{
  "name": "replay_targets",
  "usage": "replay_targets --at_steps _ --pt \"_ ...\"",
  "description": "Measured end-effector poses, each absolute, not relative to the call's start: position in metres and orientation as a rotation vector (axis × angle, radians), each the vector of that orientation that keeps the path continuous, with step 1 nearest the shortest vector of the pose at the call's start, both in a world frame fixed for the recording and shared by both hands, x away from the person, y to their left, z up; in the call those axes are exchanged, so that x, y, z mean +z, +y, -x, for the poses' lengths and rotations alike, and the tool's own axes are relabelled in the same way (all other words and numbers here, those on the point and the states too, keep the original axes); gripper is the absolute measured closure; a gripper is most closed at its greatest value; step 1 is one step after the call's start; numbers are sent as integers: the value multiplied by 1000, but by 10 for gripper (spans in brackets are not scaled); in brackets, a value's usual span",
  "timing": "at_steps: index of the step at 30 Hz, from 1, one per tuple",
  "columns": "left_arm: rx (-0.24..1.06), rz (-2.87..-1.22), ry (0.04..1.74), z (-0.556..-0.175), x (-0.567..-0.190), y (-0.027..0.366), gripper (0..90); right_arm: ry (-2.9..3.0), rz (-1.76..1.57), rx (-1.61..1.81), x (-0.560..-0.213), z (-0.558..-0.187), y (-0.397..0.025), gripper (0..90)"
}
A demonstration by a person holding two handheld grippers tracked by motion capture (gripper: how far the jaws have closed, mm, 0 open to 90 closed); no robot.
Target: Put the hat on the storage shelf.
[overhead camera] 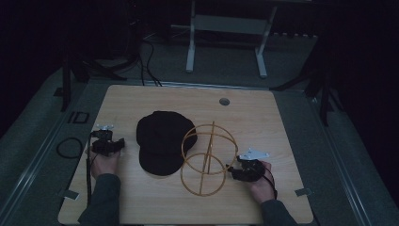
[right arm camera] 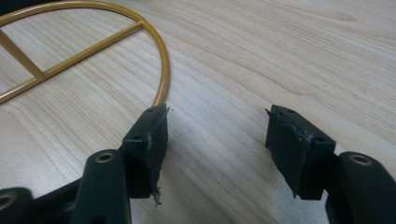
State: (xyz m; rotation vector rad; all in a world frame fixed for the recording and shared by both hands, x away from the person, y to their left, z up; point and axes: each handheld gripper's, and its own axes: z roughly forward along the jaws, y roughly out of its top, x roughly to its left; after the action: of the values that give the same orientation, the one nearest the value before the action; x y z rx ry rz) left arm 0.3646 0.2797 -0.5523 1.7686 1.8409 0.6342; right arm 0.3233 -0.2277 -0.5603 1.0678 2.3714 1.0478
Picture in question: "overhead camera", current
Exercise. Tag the white metal table frame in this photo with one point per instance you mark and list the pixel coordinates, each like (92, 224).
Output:
(228, 34)

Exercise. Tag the grey tape piece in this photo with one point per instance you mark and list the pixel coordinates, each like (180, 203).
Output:
(303, 191)
(69, 194)

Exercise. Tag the black rectangular floor marker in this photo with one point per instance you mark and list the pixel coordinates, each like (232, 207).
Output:
(79, 117)

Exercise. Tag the person's right hand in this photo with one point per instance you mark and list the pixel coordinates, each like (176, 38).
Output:
(263, 185)

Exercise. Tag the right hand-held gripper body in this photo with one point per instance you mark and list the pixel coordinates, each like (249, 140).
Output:
(251, 163)

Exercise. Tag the black tripod stand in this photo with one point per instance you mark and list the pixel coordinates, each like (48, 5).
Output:
(91, 62)
(316, 78)

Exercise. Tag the black cap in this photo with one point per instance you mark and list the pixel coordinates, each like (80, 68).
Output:
(164, 142)

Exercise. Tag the person's left hand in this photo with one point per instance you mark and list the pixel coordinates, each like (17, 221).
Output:
(103, 163)

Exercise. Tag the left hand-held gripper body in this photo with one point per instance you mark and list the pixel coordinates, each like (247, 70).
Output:
(105, 141)

